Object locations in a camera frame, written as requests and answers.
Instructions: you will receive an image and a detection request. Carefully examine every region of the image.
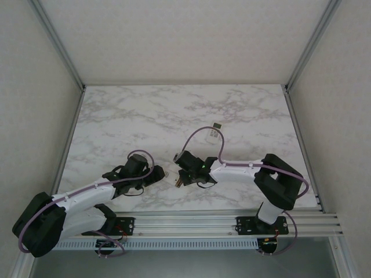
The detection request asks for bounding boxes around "aluminium frame post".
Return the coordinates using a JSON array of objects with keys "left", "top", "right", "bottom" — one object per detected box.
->
[
  {"left": 28, "top": 0, "right": 86, "bottom": 90},
  {"left": 283, "top": 0, "right": 344, "bottom": 93}
]

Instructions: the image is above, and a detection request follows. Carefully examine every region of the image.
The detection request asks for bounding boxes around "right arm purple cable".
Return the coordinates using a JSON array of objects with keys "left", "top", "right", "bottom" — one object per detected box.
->
[{"left": 180, "top": 126, "right": 310, "bottom": 257}]

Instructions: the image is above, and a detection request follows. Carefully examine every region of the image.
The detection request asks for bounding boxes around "white remote control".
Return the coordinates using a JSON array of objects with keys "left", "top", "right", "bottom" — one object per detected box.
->
[
  {"left": 163, "top": 170, "right": 186, "bottom": 189},
  {"left": 205, "top": 122, "right": 224, "bottom": 144}
]

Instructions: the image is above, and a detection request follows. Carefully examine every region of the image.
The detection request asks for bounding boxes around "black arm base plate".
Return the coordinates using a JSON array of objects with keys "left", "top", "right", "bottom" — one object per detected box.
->
[
  {"left": 111, "top": 217, "right": 136, "bottom": 236},
  {"left": 236, "top": 215, "right": 290, "bottom": 236}
]

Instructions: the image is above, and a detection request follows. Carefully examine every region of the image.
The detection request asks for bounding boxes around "white slotted cable duct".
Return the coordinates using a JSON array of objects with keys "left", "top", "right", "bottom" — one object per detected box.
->
[{"left": 53, "top": 239, "right": 259, "bottom": 250}]

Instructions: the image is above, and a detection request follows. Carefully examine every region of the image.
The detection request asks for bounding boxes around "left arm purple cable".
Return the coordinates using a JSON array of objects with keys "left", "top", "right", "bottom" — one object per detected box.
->
[{"left": 17, "top": 149, "right": 155, "bottom": 258}]

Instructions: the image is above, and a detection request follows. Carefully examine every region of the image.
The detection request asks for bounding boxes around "aluminium table side rail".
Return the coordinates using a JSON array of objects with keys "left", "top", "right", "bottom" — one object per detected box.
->
[
  {"left": 283, "top": 86, "right": 324, "bottom": 213},
  {"left": 52, "top": 86, "right": 86, "bottom": 197}
]

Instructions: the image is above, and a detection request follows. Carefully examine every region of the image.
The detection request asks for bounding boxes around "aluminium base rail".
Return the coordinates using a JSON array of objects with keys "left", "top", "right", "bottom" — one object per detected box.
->
[{"left": 59, "top": 213, "right": 344, "bottom": 240}]

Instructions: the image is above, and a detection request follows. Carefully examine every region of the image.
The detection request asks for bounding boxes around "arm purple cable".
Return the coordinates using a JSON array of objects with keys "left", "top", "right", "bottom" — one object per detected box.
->
[
  {"left": 180, "top": 126, "right": 310, "bottom": 257},
  {"left": 17, "top": 149, "right": 155, "bottom": 258}
]

